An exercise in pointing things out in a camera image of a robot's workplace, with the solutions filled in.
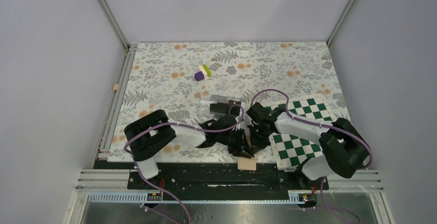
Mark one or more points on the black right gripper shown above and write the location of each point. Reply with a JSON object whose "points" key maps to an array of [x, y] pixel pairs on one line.
{"points": [[256, 144]]}

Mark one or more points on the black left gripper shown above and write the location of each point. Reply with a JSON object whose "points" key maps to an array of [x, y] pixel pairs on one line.
{"points": [[240, 148]]}

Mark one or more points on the clear plastic card box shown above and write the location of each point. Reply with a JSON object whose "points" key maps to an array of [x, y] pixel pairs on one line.
{"points": [[204, 102]]}

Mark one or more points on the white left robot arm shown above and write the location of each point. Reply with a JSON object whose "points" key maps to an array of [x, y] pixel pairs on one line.
{"points": [[150, 134]]}

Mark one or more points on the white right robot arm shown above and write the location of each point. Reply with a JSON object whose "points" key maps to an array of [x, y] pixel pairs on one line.
{"points": [[344, 150]]}

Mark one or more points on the green white chessboard mat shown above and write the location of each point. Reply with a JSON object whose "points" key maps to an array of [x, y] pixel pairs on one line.
{"points": [[297, 141]]}

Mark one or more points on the floral table mat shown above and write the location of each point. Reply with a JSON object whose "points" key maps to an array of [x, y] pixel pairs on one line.
{"points": [[162, 77]]}

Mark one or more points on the green white purple blocks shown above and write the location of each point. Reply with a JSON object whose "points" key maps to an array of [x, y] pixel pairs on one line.
{"points": [[203, 73]]}

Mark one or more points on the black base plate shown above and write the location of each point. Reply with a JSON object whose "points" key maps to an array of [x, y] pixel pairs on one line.
{"points": [[224, 182]]}

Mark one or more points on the aluminium frame rail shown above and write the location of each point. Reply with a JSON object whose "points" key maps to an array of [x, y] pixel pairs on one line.
{"points": [[111, 116]]}

